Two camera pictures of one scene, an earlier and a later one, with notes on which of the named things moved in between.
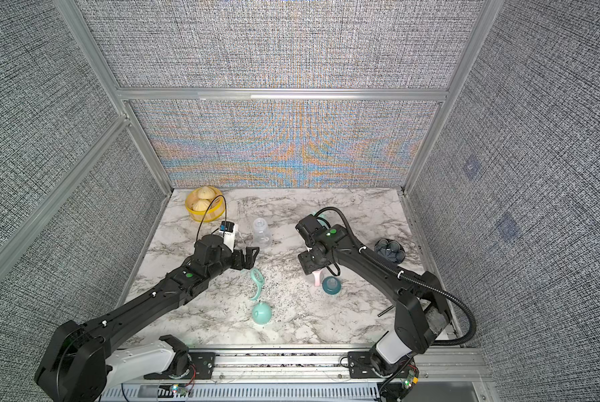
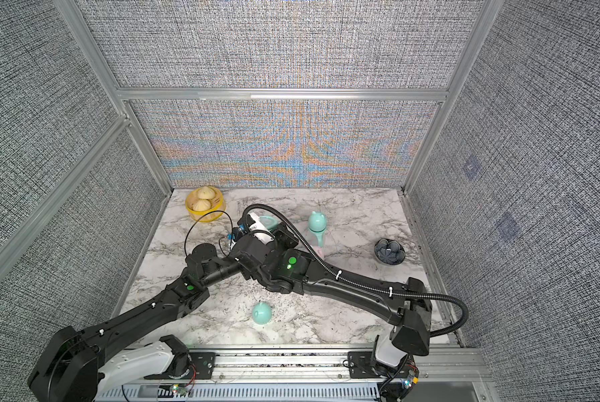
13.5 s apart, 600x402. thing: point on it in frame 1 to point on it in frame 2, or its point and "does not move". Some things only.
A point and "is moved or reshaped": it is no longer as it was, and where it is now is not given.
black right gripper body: (310, 260) to (287, 242)
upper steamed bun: (206, 193) does not move
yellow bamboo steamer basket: (199, 201) does not move
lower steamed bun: (201, 204) does not move
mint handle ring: (257, 276) is moved or reshaped
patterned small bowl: (390, 249) does not move
